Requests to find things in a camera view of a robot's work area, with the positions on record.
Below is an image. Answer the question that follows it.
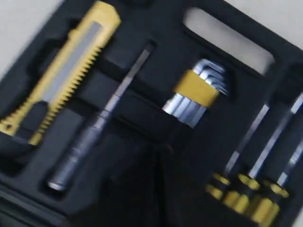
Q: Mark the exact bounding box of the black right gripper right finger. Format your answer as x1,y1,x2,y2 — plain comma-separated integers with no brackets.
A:
159,143,237,227

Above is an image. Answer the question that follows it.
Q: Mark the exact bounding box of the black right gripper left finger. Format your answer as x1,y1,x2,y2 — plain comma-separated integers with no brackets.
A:
78,140,158,227

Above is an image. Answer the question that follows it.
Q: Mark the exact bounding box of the yellow utility knife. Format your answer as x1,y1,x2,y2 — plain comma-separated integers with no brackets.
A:
0,0,121,146

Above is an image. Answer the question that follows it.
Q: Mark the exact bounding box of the black plastic tool case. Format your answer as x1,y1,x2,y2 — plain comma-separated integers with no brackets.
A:
0,0,303,227

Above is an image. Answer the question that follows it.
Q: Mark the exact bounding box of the yellow black screwdriver left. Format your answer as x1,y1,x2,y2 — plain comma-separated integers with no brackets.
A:
205,104,269,200

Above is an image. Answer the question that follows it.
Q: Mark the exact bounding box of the yellow black screwdriver right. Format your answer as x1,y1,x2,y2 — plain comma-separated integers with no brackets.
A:
249,141,303,227

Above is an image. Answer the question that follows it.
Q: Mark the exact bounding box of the yellow hex key set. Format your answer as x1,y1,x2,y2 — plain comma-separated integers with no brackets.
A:
162,59,229,128

